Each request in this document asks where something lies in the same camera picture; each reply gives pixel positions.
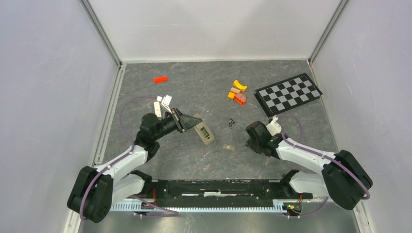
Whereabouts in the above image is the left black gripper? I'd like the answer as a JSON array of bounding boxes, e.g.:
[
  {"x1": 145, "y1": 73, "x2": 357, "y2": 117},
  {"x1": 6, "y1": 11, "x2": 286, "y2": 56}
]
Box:
[{"x1": 153, "y1": 107, "x2": 202, "y2": 140}]

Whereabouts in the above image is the beige remote control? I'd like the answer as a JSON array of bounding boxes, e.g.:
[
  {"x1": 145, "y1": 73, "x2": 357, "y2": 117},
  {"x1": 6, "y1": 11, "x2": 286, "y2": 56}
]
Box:
[{"x1": 194, "y1": 114, "x2": 215, "y2": 145}]

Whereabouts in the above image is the beige battery cover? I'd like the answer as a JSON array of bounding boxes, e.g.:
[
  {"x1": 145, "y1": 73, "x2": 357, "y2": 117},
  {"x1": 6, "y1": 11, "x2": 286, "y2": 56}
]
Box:
[{"x1": 223, "y1": 144, "x2": 236, "y2": 151}]

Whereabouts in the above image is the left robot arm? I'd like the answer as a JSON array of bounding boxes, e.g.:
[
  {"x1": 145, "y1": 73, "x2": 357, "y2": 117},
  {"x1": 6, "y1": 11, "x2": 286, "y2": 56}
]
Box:
[{"x1": 67, "y1": 108, "x2": 202, "y2": 223}]

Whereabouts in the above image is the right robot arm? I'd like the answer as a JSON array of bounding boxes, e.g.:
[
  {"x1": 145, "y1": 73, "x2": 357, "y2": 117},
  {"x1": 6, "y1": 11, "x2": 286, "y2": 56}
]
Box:
[{"x1": 245, "y1": 120, "x2": 373, "y2": 210}]

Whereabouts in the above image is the white and black stick remote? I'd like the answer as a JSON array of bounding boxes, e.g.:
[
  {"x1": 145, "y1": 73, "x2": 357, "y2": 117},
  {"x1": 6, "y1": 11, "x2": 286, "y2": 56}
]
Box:
[{"x1": 154, "y1": 101, "x2": 162, "y2": 119}]

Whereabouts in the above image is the yellow small block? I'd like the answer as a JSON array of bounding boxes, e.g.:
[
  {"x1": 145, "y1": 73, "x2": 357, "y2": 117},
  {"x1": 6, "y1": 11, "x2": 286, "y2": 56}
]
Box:
[{"x1": 227, "y1": 92, "x2": 236, "y2": 100}]

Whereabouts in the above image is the red rectangular block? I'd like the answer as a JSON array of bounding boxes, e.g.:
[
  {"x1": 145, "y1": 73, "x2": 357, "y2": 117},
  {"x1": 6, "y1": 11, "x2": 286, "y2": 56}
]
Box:
[{"x1": 153, "y1": 76, "x2": 168, "y2": 83}]

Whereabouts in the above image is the tan small block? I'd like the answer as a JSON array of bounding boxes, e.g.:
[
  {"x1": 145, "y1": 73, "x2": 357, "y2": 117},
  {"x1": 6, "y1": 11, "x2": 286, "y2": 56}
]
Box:
[{"x1": 230, "y1": 87, "x2": 241, "y2": 94}]

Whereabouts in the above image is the orange semicircle block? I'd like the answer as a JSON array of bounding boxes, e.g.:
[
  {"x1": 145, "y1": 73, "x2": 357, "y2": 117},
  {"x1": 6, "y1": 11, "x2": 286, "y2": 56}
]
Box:
[{"x1": 233, "y1": 93, "x2": 247, "y2": 105}]

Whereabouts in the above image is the yellow curved block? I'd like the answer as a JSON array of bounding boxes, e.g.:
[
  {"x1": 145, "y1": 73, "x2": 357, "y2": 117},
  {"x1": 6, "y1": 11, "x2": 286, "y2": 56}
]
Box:
[{"x1": 233, "y1": 80, "x2": 248, "y2": 92}]

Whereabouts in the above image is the black white checkerboard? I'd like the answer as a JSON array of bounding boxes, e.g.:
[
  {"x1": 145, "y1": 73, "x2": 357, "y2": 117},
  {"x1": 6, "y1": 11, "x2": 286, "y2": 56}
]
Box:
[{"x1": 254, "y1": 73, "x2": 322, "y2": 117}]

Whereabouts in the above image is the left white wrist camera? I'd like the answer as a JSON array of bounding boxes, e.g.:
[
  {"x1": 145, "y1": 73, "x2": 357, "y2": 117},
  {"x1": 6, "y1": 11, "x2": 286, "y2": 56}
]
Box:
[{"x1": 156, "y1": 95, "x2": 172, "y2": 113}]

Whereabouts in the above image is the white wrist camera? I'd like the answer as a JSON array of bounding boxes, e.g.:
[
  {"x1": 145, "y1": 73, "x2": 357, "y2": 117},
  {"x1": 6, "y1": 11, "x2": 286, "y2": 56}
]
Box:
[
  {"x1": 266, "y1": 116, "x2": 282, "y2": 136},
  {"x1": 156, "y1": 95, "x2": 172, "y2": 113}
]

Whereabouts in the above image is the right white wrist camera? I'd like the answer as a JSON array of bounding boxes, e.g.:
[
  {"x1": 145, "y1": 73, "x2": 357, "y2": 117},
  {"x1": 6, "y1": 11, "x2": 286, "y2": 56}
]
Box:
[{"x1": 266, "y1": 116, "x2": 282, "y2": 136}]

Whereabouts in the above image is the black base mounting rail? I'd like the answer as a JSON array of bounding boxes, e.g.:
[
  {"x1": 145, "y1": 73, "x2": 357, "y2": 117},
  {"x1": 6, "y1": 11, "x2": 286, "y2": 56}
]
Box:
[{"x1": 122, "y1": 179, "x2": 313, "y2": 208}]

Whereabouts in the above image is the grey slotted cable duct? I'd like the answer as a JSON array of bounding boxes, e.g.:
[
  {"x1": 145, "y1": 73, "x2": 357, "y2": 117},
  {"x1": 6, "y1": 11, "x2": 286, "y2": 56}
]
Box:
[{"x1": 110, "y1": 199, "x2": 287, "y2": 214}]

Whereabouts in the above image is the left aluminium frame post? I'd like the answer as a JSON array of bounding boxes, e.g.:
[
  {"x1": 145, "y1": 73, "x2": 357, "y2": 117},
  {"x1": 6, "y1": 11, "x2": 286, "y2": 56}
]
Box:
[{"x1": 80, "y1": 0, "x2": 122, "y2": 67}]

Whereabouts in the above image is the aluminium frame post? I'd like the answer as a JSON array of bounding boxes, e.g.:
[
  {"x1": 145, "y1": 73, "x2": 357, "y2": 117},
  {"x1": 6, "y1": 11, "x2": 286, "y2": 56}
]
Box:
[
  {"x1": 308, "y1": 0, "x2": 350, "y2": 64},
  {"x1": 80, "y1": 0, "x2": 122, "y2": 67}
]

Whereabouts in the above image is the right aluminium frame post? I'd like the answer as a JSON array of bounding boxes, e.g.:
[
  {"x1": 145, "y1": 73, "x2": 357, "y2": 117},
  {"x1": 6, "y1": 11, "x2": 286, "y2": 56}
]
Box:
[{"x1": 308, "y1": 0, "x2": 350, "y2": 64}]

